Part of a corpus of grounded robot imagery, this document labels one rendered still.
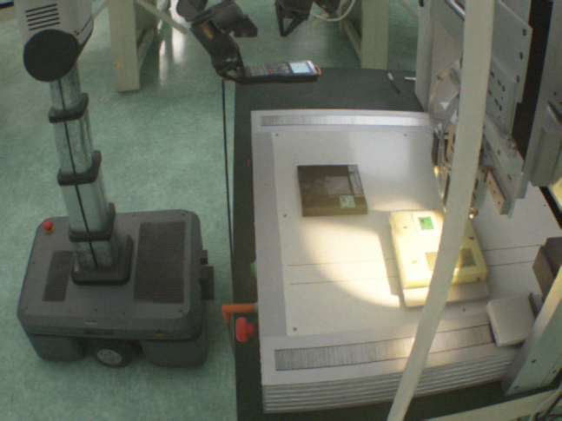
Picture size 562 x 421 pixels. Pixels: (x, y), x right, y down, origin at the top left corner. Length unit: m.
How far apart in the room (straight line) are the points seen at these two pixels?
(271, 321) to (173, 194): 1.66
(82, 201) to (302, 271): 0.85
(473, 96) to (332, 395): 0.55
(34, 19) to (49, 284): 0.93
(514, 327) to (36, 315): 1.41
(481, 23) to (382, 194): 0.75
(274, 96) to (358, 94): 0.23
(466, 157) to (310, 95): 1.17
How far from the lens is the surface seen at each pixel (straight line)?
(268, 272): 0.97
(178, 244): 1.90
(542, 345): 0.89
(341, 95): 1.65
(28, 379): 2.01
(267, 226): 1.05
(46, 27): 1.36
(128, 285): 1.81
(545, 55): 0.70
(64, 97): 1.50
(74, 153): 1.58
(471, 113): 0.47
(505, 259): 1.07
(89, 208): 1.67
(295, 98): 1.62
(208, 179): 2.57
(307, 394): 0.87
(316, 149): 1.23
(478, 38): 0.44
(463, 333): 0.92
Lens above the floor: 1.56
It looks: 41 degrees down
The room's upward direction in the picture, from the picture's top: 1 degrees counter-clockwise
